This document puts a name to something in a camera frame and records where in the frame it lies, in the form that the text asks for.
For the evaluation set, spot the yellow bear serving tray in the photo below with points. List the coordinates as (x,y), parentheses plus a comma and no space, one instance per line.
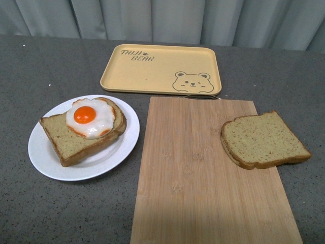
(159,69)

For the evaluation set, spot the grey curtain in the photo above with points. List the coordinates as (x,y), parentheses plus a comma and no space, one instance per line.
(289,25)

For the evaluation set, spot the fake fried egg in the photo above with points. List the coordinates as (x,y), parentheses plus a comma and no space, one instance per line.
(91,118)

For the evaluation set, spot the bamboo cutting board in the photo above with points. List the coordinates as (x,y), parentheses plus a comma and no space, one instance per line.
(190,191)

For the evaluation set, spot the bread slice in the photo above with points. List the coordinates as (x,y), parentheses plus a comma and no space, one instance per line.
(261,141)
(71,148)

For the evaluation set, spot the white round plate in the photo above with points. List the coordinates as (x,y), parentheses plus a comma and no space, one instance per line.
(46,161)

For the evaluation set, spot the metal cutting board handle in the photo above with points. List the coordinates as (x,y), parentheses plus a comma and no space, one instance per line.
(209,97)

